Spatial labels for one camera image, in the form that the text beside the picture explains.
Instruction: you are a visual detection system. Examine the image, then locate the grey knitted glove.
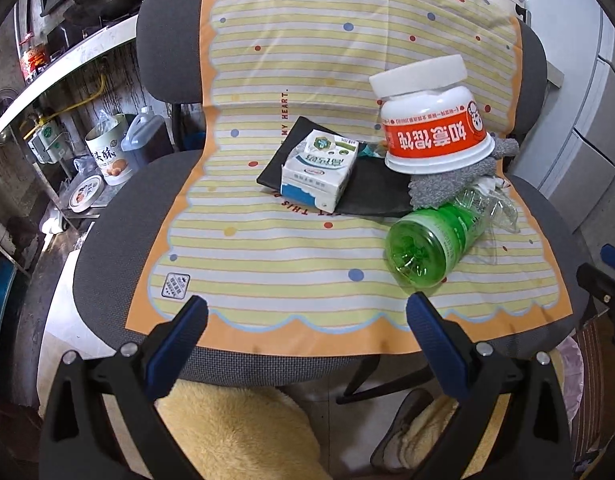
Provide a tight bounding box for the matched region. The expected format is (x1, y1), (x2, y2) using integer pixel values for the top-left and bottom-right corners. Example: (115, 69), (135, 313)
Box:
(408, 138), (519, 210)

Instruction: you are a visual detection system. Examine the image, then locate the white tin with label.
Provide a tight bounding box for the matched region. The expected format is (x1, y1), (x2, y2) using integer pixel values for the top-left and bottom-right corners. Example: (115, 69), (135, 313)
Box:
(85, 114), (132, 186)

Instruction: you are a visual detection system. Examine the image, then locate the white blue milk carton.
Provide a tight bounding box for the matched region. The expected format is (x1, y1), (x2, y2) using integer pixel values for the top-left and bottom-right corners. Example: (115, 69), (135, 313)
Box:
(280, 129), (359, 214)

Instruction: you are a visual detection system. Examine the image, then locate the blue plastic jug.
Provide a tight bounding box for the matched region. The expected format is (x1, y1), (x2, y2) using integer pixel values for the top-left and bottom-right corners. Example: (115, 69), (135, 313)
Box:
(121, 106), (174, 170)

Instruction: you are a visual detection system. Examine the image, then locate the yellow fluffy slipper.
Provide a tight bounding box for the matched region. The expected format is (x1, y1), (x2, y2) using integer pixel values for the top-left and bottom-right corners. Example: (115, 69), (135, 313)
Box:
(156, 379), (330, 480)

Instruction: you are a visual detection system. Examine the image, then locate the yellow striped dotted cloth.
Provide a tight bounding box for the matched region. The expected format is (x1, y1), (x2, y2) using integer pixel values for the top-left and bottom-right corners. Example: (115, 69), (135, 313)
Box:
(125, 0), (573, 359)

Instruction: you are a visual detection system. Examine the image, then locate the clear plastic tray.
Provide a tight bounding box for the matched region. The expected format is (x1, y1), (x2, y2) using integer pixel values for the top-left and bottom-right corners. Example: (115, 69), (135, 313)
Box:
(451, 176), (519, 258)

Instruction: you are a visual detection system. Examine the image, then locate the orange white instant noodle cup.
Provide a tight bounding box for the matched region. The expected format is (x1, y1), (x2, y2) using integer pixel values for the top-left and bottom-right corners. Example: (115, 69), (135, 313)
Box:
(381, 86), (495, 176)

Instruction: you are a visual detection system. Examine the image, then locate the black box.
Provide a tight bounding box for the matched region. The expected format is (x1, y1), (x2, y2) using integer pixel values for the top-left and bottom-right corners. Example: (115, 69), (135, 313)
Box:
(257, 116), (413, 218)

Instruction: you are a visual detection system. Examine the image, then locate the green plastic bottle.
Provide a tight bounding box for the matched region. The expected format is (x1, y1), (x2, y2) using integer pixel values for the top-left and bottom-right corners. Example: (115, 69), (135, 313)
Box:
(385, 186), (501, 289)

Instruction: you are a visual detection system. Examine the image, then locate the decorated plate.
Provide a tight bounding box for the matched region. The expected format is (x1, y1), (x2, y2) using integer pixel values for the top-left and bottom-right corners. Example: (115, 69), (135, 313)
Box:
(69, 174), (105, 214)

